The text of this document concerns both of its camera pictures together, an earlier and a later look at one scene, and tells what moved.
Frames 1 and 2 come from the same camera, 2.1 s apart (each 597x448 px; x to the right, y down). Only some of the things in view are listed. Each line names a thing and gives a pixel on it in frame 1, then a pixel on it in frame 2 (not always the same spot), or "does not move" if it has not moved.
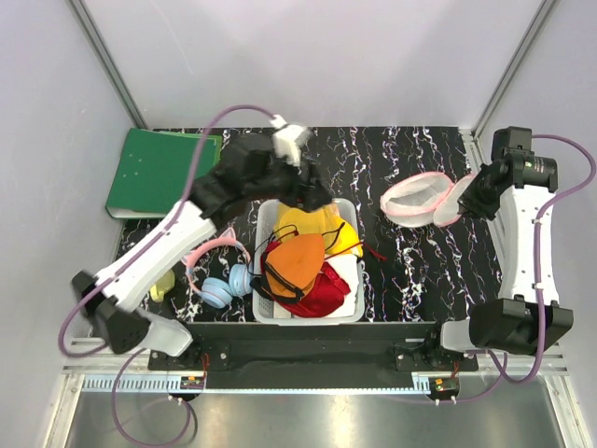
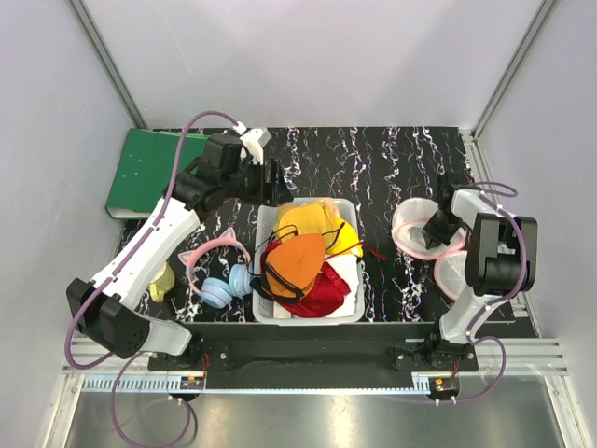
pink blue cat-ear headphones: x=215 y=292 does not move
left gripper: x=311 y=195 -> x=270 y=193
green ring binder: x=156 y=170 does not move
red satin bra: x=326 y=297 does not move
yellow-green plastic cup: x=165 y=285 does not move
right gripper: x=468 y=204 -> x=433 y=237
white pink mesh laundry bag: x=414 y=202 -> x=409 y=219
